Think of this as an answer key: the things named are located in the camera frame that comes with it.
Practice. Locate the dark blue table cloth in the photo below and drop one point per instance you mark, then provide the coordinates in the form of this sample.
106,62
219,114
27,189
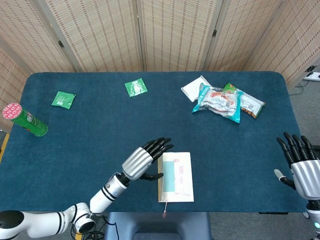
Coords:
100,130

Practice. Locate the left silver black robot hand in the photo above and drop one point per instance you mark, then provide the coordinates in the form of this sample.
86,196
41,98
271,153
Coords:
137,162

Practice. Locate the green sachet white figure print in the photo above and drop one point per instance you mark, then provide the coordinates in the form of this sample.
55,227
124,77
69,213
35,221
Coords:
135,87

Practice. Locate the green sachet white label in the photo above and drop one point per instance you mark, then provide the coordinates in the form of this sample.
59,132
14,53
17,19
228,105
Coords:
62,100

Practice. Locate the green chips can pink lid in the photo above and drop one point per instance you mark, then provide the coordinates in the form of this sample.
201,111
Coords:
30,121

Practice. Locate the white flat box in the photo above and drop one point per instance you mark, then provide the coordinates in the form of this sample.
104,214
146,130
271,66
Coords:
192,90

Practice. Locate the woven folding screen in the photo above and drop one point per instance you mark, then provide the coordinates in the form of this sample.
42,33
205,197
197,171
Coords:
175,32

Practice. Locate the green snack packet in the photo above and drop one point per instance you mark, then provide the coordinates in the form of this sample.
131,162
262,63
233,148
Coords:
230,87

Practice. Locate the teal snack bag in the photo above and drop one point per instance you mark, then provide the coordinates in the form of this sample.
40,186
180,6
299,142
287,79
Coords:
220,102

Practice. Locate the white power strip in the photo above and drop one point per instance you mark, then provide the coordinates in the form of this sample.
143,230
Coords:
313,76

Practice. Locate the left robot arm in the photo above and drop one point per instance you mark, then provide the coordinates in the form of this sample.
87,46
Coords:
105,195

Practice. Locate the blue white bookmark pink tassel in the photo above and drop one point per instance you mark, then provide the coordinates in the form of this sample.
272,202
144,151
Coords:
168,177

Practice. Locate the orange and white notebook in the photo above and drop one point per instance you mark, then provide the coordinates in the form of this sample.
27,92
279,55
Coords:
185,180

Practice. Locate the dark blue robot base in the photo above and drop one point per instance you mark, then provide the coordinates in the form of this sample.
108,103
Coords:
125,225

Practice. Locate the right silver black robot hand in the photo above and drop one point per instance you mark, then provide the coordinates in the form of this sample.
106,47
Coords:
307,175

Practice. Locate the silver snack bag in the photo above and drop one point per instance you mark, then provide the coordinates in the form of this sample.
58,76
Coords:
252,105

